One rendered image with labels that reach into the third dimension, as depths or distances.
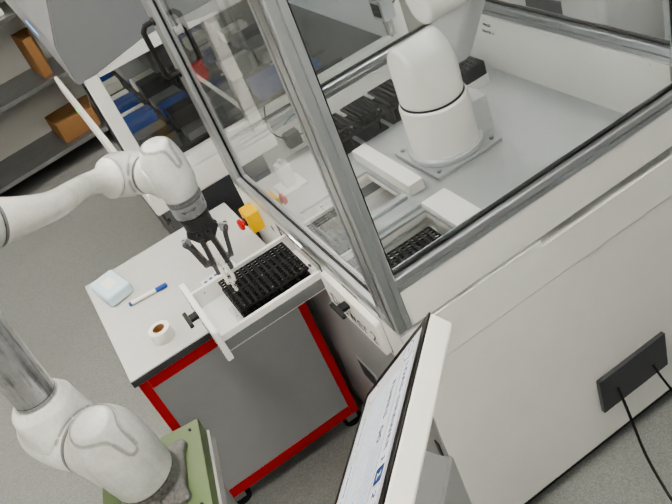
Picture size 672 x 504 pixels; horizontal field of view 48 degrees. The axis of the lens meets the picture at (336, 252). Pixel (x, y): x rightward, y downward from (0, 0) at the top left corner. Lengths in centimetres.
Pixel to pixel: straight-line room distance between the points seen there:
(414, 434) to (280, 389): 136
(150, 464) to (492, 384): 87
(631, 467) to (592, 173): 103
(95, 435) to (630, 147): 140
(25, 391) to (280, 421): 105
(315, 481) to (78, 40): 167
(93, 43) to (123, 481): 144
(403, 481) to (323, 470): 161
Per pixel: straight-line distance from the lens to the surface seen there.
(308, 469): 281
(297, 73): 135
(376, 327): 179
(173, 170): 182
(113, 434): 173
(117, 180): 190
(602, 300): 215
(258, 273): 215
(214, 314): 221
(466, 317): 182
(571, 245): 195
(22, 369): 181
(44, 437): 188
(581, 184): 189
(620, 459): 257
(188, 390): 240
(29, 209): 160
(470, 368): 192
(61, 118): 584
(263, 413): 257
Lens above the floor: 213
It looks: 36 degrees down
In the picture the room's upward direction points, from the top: 24 degrees counter-clockwise
